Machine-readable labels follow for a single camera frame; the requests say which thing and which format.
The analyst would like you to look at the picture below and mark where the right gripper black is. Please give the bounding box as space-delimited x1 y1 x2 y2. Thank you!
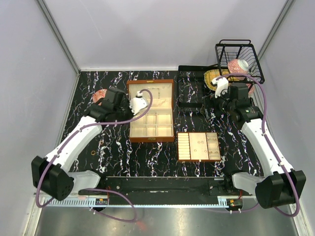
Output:
200 86 235 119

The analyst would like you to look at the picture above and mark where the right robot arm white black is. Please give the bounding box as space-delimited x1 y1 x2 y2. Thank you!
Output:
205 79 306 211

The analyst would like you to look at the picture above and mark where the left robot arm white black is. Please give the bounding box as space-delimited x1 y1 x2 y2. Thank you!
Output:
31 88 147 201

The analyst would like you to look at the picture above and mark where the brown open jewelry box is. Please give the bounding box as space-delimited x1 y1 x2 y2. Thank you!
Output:
127 79 175 143

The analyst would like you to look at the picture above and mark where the brown flat jewelry tray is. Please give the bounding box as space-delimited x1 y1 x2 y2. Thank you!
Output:
177 132 221 162

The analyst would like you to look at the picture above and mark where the red patterned bowl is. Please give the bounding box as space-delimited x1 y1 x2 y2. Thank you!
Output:
92 89 107 103

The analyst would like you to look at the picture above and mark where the yellow woven plate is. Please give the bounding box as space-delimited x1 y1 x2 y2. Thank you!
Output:
204 69 239 91

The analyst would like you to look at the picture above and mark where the black flat drain tray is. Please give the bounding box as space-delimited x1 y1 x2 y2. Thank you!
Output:
177 64 218 109

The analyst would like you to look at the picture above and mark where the pink patterned cup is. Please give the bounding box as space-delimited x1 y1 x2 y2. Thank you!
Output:
247 84 255 94

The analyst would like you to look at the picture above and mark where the pink patterned bowl in rack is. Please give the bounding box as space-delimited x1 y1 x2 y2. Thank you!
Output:
227 59 249 74

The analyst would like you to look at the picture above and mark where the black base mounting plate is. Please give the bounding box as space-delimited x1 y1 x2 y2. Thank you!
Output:
79 177 256 207

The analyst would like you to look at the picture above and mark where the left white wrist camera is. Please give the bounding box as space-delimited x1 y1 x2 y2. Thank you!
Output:
129 91 149 116

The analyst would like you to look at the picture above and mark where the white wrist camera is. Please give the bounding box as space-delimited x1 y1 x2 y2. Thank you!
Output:
129 91 149 116
211 77 229 98

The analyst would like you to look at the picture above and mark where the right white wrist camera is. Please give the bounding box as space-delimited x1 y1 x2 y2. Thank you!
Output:
211 77 229 98

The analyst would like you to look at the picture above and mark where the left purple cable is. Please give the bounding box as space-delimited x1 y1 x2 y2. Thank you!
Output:
35 88 153 222

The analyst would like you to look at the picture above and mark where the purple cable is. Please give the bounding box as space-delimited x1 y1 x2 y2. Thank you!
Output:
201 74 300 218
35 88 153 222

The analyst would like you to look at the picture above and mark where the necklace in box lid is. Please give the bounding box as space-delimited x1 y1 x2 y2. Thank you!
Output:
146 86 161 100

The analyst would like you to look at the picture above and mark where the black wire dish rack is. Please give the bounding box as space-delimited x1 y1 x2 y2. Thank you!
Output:
215 39 265 84

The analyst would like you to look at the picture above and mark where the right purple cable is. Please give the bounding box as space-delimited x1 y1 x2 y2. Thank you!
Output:
201 74 300 218

